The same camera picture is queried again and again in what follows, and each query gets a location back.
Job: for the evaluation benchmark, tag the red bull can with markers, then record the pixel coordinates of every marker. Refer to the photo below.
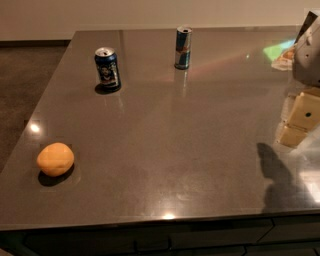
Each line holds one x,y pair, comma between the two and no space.
183,47

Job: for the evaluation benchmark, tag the blue pepsi can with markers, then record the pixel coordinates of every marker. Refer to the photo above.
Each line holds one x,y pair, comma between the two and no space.
107,68

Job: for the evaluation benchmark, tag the orange fruit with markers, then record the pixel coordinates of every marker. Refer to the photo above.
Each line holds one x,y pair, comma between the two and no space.
55,159

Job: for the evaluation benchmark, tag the snack bag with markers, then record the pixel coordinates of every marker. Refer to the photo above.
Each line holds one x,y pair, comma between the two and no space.
285,61

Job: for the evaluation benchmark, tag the dark cabinet drawers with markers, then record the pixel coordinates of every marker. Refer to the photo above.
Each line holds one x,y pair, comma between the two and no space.
276,236

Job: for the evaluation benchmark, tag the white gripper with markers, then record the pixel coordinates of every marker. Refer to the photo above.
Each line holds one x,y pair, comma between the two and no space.
308,61

